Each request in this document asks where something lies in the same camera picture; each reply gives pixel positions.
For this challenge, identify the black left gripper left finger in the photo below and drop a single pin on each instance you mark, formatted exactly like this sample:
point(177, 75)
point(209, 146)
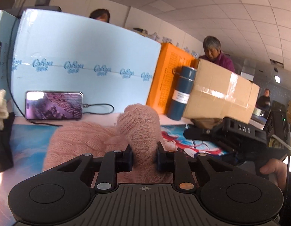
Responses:
point(112, 163)

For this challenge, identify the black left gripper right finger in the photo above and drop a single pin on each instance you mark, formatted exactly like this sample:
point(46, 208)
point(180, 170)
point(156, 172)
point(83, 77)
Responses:
point(177, 164)

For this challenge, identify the pink knitted sweater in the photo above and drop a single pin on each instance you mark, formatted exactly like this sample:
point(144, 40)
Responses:
point(138, 126)

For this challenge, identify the operator right hand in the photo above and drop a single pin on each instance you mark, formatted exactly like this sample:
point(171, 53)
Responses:
point(279, 169)

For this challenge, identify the seated person in background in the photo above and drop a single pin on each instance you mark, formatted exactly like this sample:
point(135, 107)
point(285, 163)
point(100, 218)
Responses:
point(264, 102)

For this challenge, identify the brown leather bag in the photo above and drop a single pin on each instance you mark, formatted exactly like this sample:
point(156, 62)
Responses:
point(206, 123)

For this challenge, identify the brown cardboard box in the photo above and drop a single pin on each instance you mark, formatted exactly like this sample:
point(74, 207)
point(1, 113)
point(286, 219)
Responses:
point(218, 93)

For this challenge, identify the dark blue vacuum bottle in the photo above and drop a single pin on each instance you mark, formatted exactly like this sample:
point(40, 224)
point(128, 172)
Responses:
point(181, 93)

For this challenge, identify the blue anime desk mat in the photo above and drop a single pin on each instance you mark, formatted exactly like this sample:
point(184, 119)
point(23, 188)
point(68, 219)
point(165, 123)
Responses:
point(29, 144)

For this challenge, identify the smartphone with lit screen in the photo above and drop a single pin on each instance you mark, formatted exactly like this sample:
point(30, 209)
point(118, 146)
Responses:
point(53, 105)

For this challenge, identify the orange cardboard box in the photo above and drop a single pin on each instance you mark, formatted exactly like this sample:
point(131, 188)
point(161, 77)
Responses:
point(169, 64)

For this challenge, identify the woman in purple jacket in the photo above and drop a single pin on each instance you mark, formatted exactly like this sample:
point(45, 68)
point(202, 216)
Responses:
point(214, 54)

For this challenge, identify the black garment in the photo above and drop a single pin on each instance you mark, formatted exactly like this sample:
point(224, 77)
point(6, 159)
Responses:
point(6, 157)

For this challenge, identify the cream knitted garment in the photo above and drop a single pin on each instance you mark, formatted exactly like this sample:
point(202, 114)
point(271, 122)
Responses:
point(3, 108)

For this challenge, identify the large light blue box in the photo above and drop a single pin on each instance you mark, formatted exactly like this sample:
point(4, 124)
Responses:
point(57, 51)

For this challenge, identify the person behind blue box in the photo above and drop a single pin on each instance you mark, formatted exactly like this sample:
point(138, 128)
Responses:
point(101, 15)

